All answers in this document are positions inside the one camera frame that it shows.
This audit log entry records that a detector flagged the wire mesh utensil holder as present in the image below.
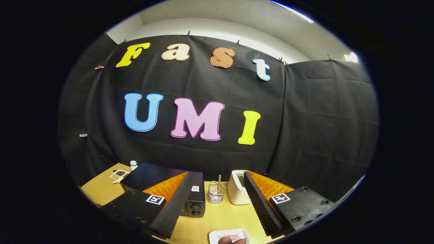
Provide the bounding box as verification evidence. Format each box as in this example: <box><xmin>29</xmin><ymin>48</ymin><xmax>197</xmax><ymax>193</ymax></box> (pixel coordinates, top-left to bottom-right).
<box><xmin>208</xmin><ymin>184</ymin><xmax>225</xmax><ymax>204</ymax></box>

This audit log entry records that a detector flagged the white square plate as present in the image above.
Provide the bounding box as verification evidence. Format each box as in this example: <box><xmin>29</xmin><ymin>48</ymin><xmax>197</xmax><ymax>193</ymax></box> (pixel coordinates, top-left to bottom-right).
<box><xmin>209</xmin><ymin>229</ymin><xmax>251</xmax><ymax>244</ymax></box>

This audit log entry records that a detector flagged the white bread toaster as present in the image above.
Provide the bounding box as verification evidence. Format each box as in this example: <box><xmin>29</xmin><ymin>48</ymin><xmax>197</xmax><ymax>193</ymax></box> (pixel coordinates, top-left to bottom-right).
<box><xmin>227</xmin><ymin>170</ymin><xmax>253</xmax><ymax>205</ymax></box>

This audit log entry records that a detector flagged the black toaster oven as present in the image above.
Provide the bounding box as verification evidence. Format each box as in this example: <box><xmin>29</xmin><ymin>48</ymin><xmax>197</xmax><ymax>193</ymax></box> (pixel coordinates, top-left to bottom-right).
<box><xmin>120</xmin><ymin>163</ymin><xmax>206</xmax><ymax>218</ymax></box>

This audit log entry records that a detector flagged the white dish of grains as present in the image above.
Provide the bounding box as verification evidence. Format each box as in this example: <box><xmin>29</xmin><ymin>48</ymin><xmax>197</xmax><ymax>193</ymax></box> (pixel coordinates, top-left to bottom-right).
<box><xmin>110</xmin><ymin>169</ymin><xmax>130</xmax><ymax>184</ymax></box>

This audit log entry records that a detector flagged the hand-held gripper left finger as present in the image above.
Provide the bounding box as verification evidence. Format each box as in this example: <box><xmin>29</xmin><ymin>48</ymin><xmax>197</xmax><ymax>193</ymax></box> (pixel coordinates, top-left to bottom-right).
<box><xmin>102</xmin><ymin>171</ymin><xmax>194</xmax><ymax>240</ymax></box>

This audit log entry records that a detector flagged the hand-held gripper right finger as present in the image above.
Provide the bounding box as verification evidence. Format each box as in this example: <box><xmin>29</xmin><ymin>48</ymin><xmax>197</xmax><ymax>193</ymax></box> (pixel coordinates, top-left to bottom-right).
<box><xmin>243</xmin><ymin>170</ymin><xmax>336</xmax><ymax>239</ymax></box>

